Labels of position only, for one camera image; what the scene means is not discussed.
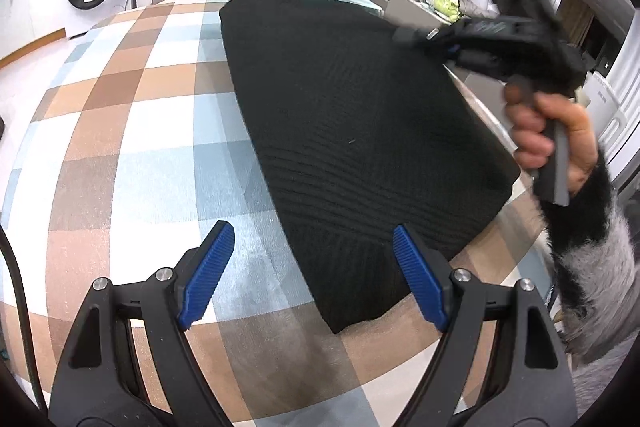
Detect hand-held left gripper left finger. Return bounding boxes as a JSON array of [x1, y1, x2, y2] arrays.
[[48, 220, 236, 427]]

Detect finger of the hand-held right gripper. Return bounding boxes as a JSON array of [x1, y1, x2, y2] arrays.
[[392, 26, 468, 64]]

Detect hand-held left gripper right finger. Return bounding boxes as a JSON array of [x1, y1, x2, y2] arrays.
[[392, 224, 573, 427]]

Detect black knit sweater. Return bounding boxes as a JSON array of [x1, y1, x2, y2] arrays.
[[220, 0, 521, 334]]

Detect person's right forearm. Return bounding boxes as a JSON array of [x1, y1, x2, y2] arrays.
[[537, 147, 632, 363]]

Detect person's right hand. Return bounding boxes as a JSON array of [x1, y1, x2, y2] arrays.
[[502, 79, 601, 198]]

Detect beige box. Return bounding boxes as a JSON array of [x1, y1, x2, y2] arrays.
[[385, 0, 451, 25]]

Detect yellow-green item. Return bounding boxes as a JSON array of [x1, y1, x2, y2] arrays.
[[432, 0, 461, 20]]

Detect white box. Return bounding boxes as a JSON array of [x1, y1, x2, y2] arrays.
[[582, 74, 618, 128]]

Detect checked tablecloth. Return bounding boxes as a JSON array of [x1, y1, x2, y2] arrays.
[[0, 0, 556, 427]]

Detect white counter cabinet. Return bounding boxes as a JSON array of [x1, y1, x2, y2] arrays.
[[0, 0, 68, 58]]

